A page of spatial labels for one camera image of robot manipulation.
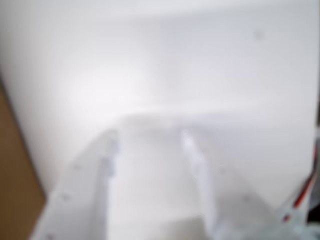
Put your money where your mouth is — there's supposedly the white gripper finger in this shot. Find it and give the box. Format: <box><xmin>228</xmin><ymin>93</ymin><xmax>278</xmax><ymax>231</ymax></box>
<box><xmin>29</xmin><ymin>128</ymin><xmax>121</xmax><ymax>240</ymax></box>
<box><xmin>181</xmin><ymin>128</ymin><xmax>297</xmax><ymax>240</ymax></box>

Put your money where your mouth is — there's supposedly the red servo cable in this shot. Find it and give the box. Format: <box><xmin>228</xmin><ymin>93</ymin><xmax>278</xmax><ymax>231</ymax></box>
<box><xmin>281</xmin><ymin>172</ymin><xmax>319</xmax><ymax>224</ymax></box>

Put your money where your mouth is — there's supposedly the brown cardboard box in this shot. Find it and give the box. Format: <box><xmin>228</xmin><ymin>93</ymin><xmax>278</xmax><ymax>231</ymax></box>
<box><xmin>0</xmin><ymin>81</ymin><xmax>48</xmax><ymax>240</ymax></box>

